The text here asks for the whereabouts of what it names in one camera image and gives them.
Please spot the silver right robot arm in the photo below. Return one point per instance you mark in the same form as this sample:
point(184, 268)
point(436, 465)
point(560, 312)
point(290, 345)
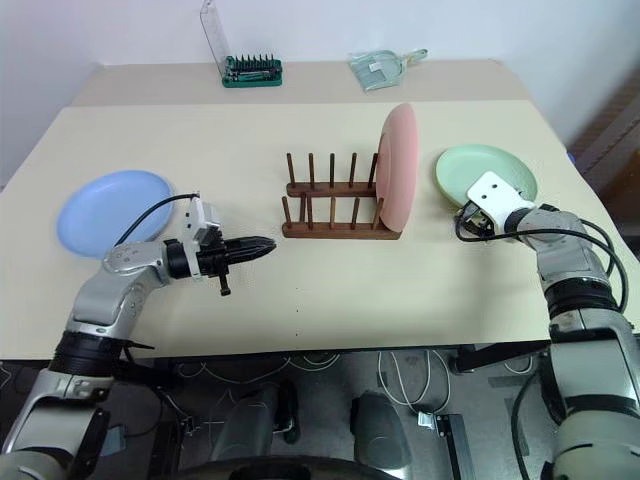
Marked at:
point(575, 280)

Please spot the green plate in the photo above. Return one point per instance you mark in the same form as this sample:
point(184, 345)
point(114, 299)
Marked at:
point(465, 162)

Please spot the blue plate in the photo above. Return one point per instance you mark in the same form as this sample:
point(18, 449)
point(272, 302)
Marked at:
point(112, 212)

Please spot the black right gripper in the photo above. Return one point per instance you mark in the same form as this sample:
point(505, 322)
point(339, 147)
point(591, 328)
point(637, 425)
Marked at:
point(481, 220)

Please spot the wooden dish rack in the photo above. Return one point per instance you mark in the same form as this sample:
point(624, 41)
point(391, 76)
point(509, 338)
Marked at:
point(340, 232)

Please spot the dark rounded shape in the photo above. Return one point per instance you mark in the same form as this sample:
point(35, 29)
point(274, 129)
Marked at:
point(382, 432)

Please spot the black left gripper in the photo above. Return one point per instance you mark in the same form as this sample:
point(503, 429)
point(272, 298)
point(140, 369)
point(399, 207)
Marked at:
point(210, 257)

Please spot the clear plastic case lid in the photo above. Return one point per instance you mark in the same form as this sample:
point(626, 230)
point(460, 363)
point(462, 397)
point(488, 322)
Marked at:
point(216, 35)

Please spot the pink plate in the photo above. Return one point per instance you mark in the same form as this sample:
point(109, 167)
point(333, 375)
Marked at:
point(397, 170)

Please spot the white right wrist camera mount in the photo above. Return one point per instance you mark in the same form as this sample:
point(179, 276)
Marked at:
point(495, 197)

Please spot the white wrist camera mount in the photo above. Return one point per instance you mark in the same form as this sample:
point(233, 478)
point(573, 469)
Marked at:
point(200, 225)
point(495, 197)

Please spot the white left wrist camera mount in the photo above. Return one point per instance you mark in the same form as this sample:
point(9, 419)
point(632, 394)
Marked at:
point(200, 225)

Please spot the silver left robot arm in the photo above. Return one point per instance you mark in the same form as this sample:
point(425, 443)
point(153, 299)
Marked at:
point(115, 292)

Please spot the green screwdriver bit set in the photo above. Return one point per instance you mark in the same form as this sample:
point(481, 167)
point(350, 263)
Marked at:
point(252, 75)

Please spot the dark wooden furniture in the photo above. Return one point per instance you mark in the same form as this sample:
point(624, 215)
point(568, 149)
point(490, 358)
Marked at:
point(615, 140)

